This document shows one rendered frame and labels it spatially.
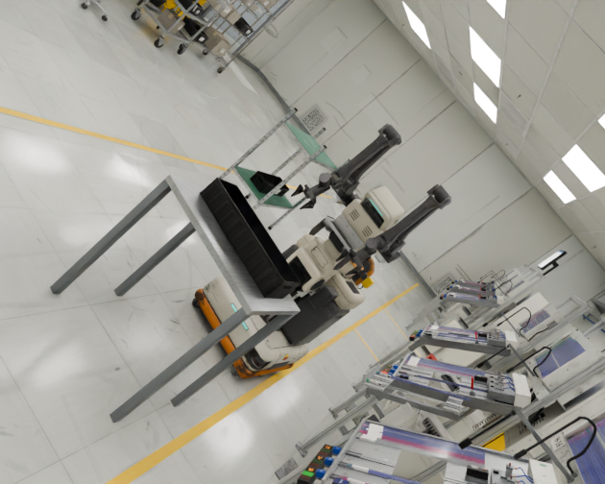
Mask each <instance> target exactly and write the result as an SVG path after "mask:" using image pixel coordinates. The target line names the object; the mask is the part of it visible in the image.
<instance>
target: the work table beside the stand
mask: <svg viewBox="0 0 605 484"><path fill-rule="evenodd" d="M204 189H205V187H203V186H201V185H198V184H196V183H193V182H191V181H186V180H183V179H181V178H178V177H175V176H172V175H169V176H168V177H166V178H165V179H164V180H163V181H162V182H161V183H160V184H159V185H158V186H157V187H156V188H155V189H154V190H153V191H152V192H150V193H149V194H148V195H147V196H146V197H145V198H144V199H143V200H142V201H141V202H140V203H139V204H138V205H137V206H136V207H134V208H133V209H132V210H131V211H130V212H129V213H128V214H127V215H126V216H125V217H124V218H123V219H122V220H121V221H120V222H119V223H117V224H116V225H115V226H114V227H113V228H112V229H111V230H110V231H109V232H108V233H107V234H106V235H105V236H104V237H103V238H101V239H100V240H99V241H98V242H97V243H96V244H95V245H94V246H93V247H92V248H91V249H90V250H89V251H88V252H87V253H86V254H84V255H83V256H82V257H81V258H80V259H79V260H78V261H77V262H76V263H75V264H74V265H73V266H72V267H71V268H70V269H69V270H67V271H66V272H65V273H64V274H63V275H62V276H61V277H60V278H59V279H58V280H57V281H56V282H55V283H54V284H53V285H51V286H50V288H51V290H52V292H53V294H60V293H61V292H63V291H64V290H65V289H66V288H67V287H68V286H69V285H70V284H71V283H72V282H73V281H74V280H75V279H76V278H78V277H79V276H80V275H81V274H82V273H83V272H84V271H85V270H86V269H87V268H88V267H89V266H91V265H92V264H93V263H94V262H95V261H96V260H97V259H98V258H99V257H100V256H101V255H102V254H104V253H105V252H106V251H107V250H108V249H109V248H110V247H111V246H112V245H113V244H114V243H115V242H116V241H118V240H119V239H120V238H121V237H122V236H123V235H124V234H125V233H126V232H127V231H128V230H129V229H130V228H132V227H133V226H134V225H135V224H136V223H137V222H138V221H139V220H140V219H141V218H142V217H143V216H144V215H146V214H147V213H148V212H149V211H150V210H151V209H152V208H153V207H154V206H155V205H156V204H157V203H159V202H160V201H161V200H162V199H163V198H164V197H165V196H166V195H167V194H168V193H169V192H170V191H171V190H172V191H173V193H174V194H175V196H176V198H177V199H178V201H179V203H180V204H181V207H182V208H183V210H184V212H185V213H186V215H187V217H188V218H189V220H190V222H189V223H188V224H187V225H186V226H185V227H184V228H183V229H182V230H180V231H179V232H178V233H177V234H176V235H175V236H174V237H173V238H171V239H170V240H169V241H168V242H167V243H166V244H165V245H164V246H162V247H161V248H160V249H159V250H158V251H157V252H156V253H155V254H153V255H152V256H151V257H150V258H149V259H148V260H147V261H146V262H145V263H143V264H142V265H141V266H140V267H139V268H138V269H137V270H136V271H135V272H133V273H132V274H131V275H130V276H129V277H128V278H127V279H126V280H124V281H123V282H122V283H121V284H120V285H119V286H118V287H117V288H115V289H114V292H115V294H116V296H119V297H122V296H123V295H125V294H126V293H127V292H128V291H129V290H130V289H131V288H133V287H134V286H135V285H136V284H137V283H138V282H139V281H140V280H142V279H143V278H144V277H145V276H146V275H147V274H148V273H150V272H151V271H152V270H153V269H154V268H155V267H156V266H157V265H159V263H160V262H161V261H162V260H163V259H164V258H165V257H167V256H168V255H169V254H170V253H172V252H173V251H174V250H176V249H177V248H178V246H179V245H180V244H181V243H182V242H184V241H185V240H186V239H187V238H188V237H189V236H190V235H191V234H193V233H194V232H195V231H196V232H197V233H198V234H199V236H200V237H201V239H202V241H203V242H204V244H205V246H206V248H207V250H208V251H209V253H210V255H211V256H212V258H213V260H214V261H215V263H216V265H217V266H218V268H219V270H220V271H221V273H222V275H223V276H224V278H225V280H226V281H227V283H228V285H229V286H230V289H231V290H232V292H233V294H234V295H235V297H236V299H238V301H239V303H240V304H241V306H242V307H241V308H240V309H238V310H237V311H236V312H235V313H233V314H232V315H231V316H230V317H229V318H227V319H226V321H225V322H223V323H222V324H221V325H219V326H218V327H217V328H215V329H214V330H212V331H211V332H210V333H209V334H208V335H207V336H206V337H205V338H203V339H202V340H201V341H200V342H199V343H197V344H196V345H195V346H194V347H192V348H191V349H190V350H189V351H187V352H186V353H185V354H184V355H182V356H181V357H180V358H179V359H177V360H176V361H175V362H174V363H173V364H171V365H170V366H169V367H168V368H166V369H165V370H164V371H163V372H161V373H160V374H159V375H158V376H156V377H155V378H154V379H153V380H151V381H150V382H149V383H148V384H146V385H145V386H144V387H143V388H142V389H140V390H139V391H138V392H137V393H135V394H134V395H133V396H132V397H130V398H129V399H128V400H127V401H125V402H124V403H123V404H122V405H120V406H119V407H118V408H117V409H115V410H114V411H113V412H112V413H111V414H109V415H110V417H111V420H112V422H113V423H117V422H120V421H121V420H123V419H124V418H125V417H126V416H128V415H129V414H130V413H131V412H133V411H134V409H135V408H137V407H138V406H139V405H140V404H142V403H143V402H144V401H145V400H147V399H148V398H149V397H150V396H152V395H153V394H154V393H155V392H157V391H158V390H159V389H160V388H162V387H163V386H164V385H165V384H167V383H168V382H169V381H170V380H172V379H173V378H174V377H175V376H177V375H178V374H179V373H181V372H182V371H183V370H184V369H186V368H187V367H188V366H189V365H191V364H192V363H193V362H194V361H196V360H197V359H198V358H199V357H201V356H202V355H203V354H204V353H206V352H207V351H208V350H210V349H211V348H212V347H213V346H215V345H216V344H217V343H218V342H220V341H221V340H222V339H223V338H225V337H226V336H227V335H228V334H229V333H231V332H232V331H233V330H234V329H236V328H237V327H238V326H240V325H241V324H242V323H243V322H245V321H246V320H247V319H248V318H250V317H251V316H252V315H278V316H277V317H276V318H274V319H273V320H272V321H271V322H269V323H268V324H267V325H265V326H264V327H263V328H261V329H260V330H259V331H258V332H256V333H255V334H254V335H253V336H251V337H250V338H249V339H247V340H246V341H245V342H244V343H242V344H241V345H240V346H239V347H237V348H236V349H235V350H234V351H232V352H231V353H229V354H228V355H227V356H226V357H224V358H223V359H222V360H221V361H219V362H218V363H217V364H216V365H214V366H213V367H212V368H210V369H209V370H208V371H207V372H205V373H204V374H203V375H201V376H200V377H199V378H198V379H196V380H195V381H194V382H192V383H191V384H190V385H189V386H187V387H186V388H185V389H184V390H182V391H181V392H180V393H179V394H177V395H176V396H175V397H173V398H172V399H171V402H172V404H173V406H174V407H177V406H180V405H181V404H182V403H184V402H185V401H186V400H187V399H189V398H190V397H192V396H193V395H194V394H195V393H197V392H198V391H199V390H200V389H202V388H203V387H204V386H206V385H207V384H208V383H209V382H210V381H211V380H212V379H214V378H215V377H216V376H218V375H219V374H220V373H222V372H223V371H224V370H225V369H227V368H228V367H229V366H230V365H232V364H233V363H234V362H236V361H237V360H238V359H239V358H241V357H242V356H243V355H245V354H246V353H247V352H248V351H250V350H251V349H253V348H254V347H255V346H256V345H258V344H259V343H260V342H261V341H263V340H264V339H265V338H267V337H268V336H269V335H270V334H272V333H273V332H274V331H276V330H277V329H278V328H279V327H281V326H282V325H284V324H285V323H286V322H287V321H289V320H290V319H291V318H292V317H294V316H295V315H296V314H298V313H299V312H300V309H299V308H298V306H297V305H296V303H295V302H294V300H293V299H292V297H291V295H290V294H288V295H287V296H286V297H284V298H283V299H271V298H264V297H263V295H262V294H261V292H260V290H259V289H258V287H257V286H256V284H255V282H254V280H253V279H252V277H251V275H250V274H249V272H248V270H247V269H246V267H245V266H244V264H243V262H242V261H241V259H240V258H239V256H238V254H237V253H236V251H235V249H234V248H233V246H232V245H231V243H230V242H229V240H228V238H227V237H226V235H225V234H224V232H223V231H222V229H221V227H220V226H219V224H218V222H217V221H216V219H215V218H214V216H213V214H212V213H211V211H210V210H209V208H208V206H207V205H206V202H205V201H204V199H203V198H202V196H201V194H200V193H201V192H202V191H203V190H204Z"/></svg>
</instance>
